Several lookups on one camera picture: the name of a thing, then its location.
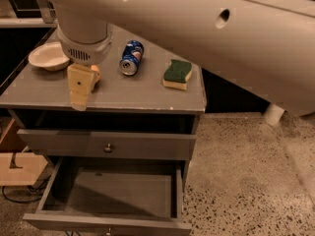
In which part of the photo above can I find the white gripper with vents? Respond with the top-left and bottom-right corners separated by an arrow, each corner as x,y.
57,26 -> 112,111

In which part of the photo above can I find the orange fruit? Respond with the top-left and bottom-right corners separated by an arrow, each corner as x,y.
91,65 -> 100,89

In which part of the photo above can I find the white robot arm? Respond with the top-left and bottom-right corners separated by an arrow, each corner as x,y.
48,0 -> 315,121

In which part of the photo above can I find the grey top drawer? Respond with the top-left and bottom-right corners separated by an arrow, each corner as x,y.
18,129 -> 196,160

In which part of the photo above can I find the grey drawer cabinet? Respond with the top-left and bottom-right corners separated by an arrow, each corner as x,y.
0,23 -> 208,182

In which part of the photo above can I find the grey open middle drawer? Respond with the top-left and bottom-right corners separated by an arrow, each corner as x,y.
24,157 -> 191,236

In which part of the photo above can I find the white bowl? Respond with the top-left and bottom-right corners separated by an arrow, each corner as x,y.
29,42 -> 70,71

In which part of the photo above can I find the blue soda can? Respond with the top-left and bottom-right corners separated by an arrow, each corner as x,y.
119,40 -> 145,76

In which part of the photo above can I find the green yellow sponge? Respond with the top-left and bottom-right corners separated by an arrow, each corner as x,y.
162,59 -> 192,90

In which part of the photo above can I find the metal glass railing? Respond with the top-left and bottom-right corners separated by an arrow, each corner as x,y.
0,0 -> 56,29

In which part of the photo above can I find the light wooden box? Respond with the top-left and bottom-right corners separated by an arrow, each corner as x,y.
0,118 -> 48,186

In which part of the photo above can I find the black low cabinet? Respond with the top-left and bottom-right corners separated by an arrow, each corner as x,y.
202,69 -> 269,113

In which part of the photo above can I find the white diagonal pole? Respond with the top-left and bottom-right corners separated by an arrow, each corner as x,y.
263,103 -> 284,126

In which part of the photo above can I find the black cable on floor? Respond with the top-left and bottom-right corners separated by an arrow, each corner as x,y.
1,177 -> 50,205

